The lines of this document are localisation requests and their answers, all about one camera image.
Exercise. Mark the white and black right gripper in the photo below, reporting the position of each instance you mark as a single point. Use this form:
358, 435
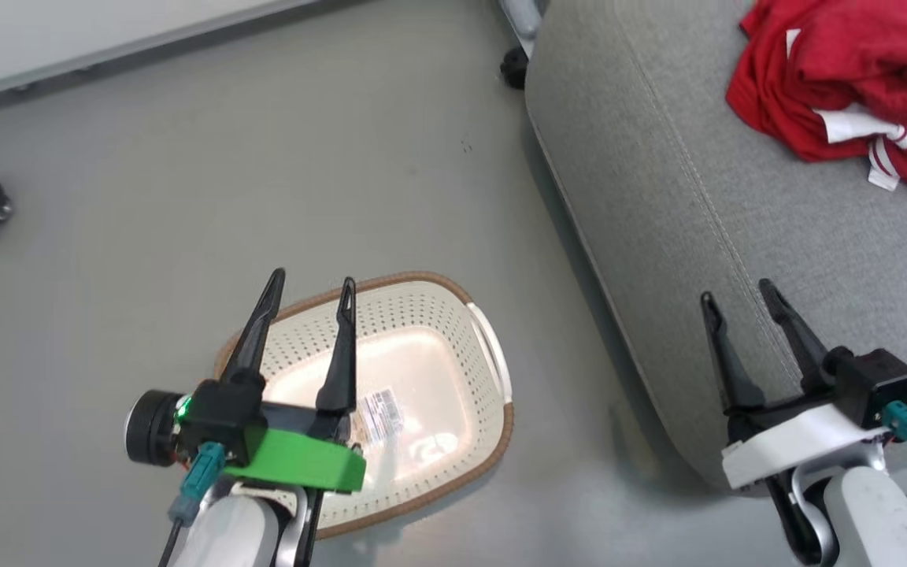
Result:
800, 441

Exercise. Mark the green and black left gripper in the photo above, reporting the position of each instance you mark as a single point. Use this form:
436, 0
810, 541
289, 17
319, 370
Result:
304, 461

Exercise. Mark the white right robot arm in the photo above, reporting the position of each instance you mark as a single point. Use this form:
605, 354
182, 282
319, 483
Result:
871, 520

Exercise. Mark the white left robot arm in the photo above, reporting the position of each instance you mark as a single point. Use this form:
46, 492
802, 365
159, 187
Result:
225, 528

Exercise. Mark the cream perforated laundry basket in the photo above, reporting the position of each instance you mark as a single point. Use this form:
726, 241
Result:
438, 370

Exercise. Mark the barcode sticker label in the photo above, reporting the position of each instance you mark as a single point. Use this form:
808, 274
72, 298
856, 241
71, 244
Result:
381, 415

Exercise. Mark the grey fabric sofa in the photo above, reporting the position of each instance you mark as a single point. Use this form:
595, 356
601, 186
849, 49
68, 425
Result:
658, 157

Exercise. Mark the red and white clothes pile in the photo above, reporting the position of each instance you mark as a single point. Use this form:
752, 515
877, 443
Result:
855, 55

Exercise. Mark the black caster with grey leg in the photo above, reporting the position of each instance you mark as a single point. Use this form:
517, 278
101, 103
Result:
518, 47

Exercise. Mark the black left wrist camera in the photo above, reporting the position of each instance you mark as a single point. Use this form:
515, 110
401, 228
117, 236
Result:
221, 413

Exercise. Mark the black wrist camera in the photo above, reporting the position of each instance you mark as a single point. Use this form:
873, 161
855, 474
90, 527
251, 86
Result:
221, 413
882, 382

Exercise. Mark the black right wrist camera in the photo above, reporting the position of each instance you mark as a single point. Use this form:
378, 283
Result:
882, 382

